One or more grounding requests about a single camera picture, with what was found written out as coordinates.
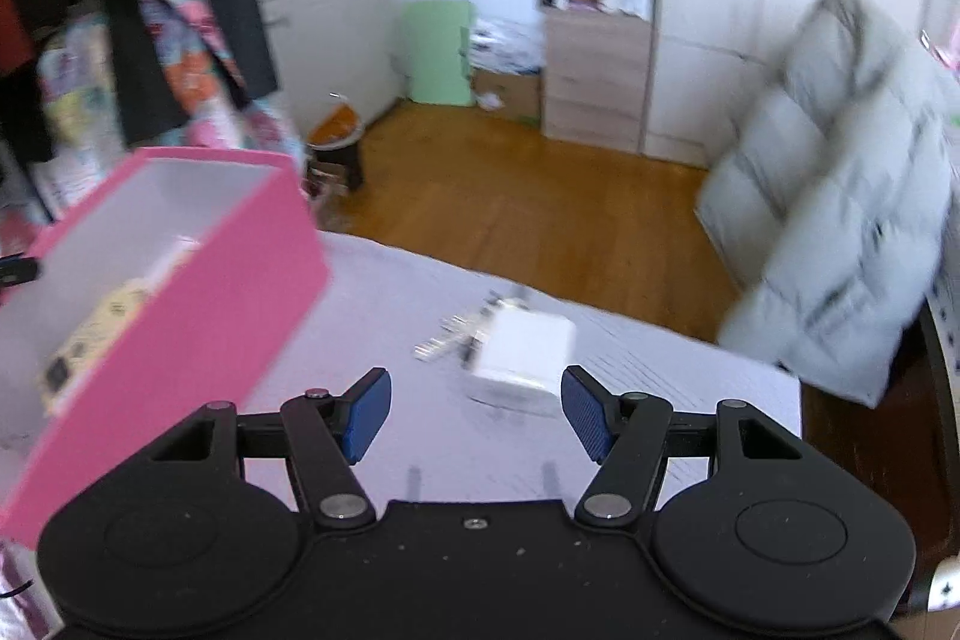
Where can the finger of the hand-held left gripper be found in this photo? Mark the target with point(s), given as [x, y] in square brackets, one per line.
[16, 270]

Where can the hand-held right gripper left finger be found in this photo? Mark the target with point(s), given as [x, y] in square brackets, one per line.
[367, 411]

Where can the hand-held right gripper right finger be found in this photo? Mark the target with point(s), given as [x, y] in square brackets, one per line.
[586, 411]

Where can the white charger block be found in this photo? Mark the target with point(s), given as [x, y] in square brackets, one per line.
[525, 347]

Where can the cream remote control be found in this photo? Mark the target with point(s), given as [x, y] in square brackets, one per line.
[97, 340]

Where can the pink cardboard box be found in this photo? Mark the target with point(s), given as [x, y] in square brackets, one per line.
[195, 325]

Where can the pale striped tablecloth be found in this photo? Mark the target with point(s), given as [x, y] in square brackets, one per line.
[420, 302]

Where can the floral blanket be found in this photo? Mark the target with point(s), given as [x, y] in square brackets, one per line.
[187, 85]

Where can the red hanging garment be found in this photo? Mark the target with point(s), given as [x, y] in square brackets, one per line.
[11, 18]

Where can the black trash bin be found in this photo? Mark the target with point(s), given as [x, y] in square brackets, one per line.
[337, 149]

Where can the brown cardboard box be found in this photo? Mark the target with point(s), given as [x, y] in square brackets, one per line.
[510, 96]

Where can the grey puffer jacket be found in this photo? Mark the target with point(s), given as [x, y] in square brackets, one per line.
[832, 197]

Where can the wooden shelf cabinet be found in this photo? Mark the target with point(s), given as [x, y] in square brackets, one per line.
[596, 70]

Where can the green folded board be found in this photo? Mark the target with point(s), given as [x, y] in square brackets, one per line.
[435, 51]

